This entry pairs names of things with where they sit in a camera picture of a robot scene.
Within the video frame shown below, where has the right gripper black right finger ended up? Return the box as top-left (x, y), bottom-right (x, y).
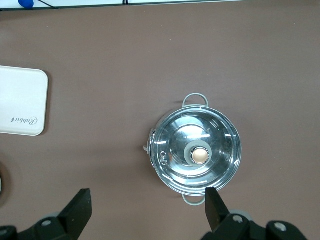
top-left (199, 187), bottom-right (308, 240)

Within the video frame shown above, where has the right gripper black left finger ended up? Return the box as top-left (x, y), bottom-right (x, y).
top-left (0, 188), bottom-right (93, 240)

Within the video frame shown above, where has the glass pot lid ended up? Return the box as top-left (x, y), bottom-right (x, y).
top-left (150, 106), bottom-right (243, 195)

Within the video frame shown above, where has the stainless steel pot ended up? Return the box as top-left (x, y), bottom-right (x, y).
top-left (143, 92), bottom-right (244, 207)

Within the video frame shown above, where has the cream rabbit print tray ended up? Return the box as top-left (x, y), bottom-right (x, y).
top-left (0, 65), bottom-right (49, 137)

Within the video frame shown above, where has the blue round cap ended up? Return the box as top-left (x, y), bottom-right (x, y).
top-left (17, 0), bottom-right (35, 9)

